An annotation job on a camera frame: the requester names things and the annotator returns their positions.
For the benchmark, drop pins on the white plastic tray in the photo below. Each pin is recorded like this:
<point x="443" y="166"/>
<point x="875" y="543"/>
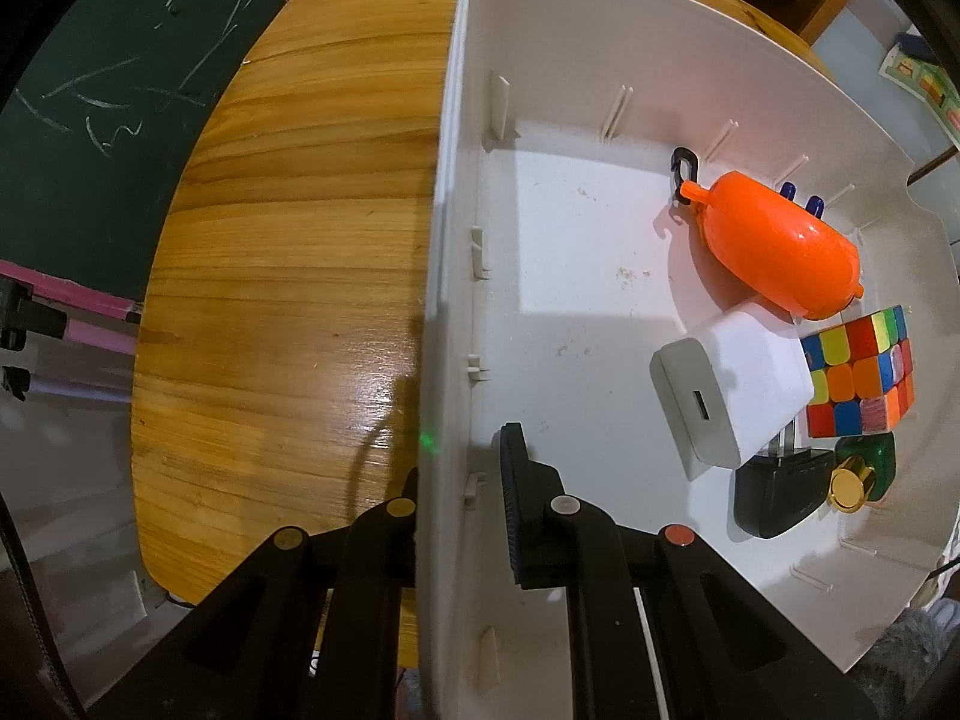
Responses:
<point x="585" y="262"/>

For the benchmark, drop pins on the white charger cube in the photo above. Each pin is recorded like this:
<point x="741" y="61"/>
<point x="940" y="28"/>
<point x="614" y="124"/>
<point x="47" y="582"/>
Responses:
<point x="735" y="382"/>

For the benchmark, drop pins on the orange round toy blue face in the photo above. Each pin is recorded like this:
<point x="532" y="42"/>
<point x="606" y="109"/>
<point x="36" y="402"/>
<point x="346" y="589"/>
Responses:
<point x="772" y="247"/>

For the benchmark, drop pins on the green bottle gold cap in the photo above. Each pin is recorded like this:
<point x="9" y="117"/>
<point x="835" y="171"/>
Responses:
<point x="874" y="457"/>

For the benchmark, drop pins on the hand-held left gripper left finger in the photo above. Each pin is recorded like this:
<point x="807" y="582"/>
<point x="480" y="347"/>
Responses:
<point x="375" y="540"/>

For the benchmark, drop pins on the wall poster with green border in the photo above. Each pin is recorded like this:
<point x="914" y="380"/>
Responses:
<point x="926" y="86"/>

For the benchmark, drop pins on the black easel clamp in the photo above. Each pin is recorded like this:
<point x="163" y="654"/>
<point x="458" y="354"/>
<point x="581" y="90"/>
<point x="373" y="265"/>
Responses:
<point x="26" y="315"/>

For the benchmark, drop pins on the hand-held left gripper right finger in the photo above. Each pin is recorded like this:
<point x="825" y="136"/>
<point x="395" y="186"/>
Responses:
<point x="536" y="532"/>

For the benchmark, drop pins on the green chalkboard pink frame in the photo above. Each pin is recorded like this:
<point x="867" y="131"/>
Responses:
<point x="112" y="127"/>

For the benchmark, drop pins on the multicoloured puzzle cube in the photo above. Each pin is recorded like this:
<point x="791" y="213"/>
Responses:
<point x="855" y="375"/>

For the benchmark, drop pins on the black power adapter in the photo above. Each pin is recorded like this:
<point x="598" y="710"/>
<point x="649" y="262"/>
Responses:
<point x="776" y="495"/>

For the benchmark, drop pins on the pale blue floral wardrobe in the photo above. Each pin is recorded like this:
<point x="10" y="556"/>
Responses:
<point x="855" y="45"/>

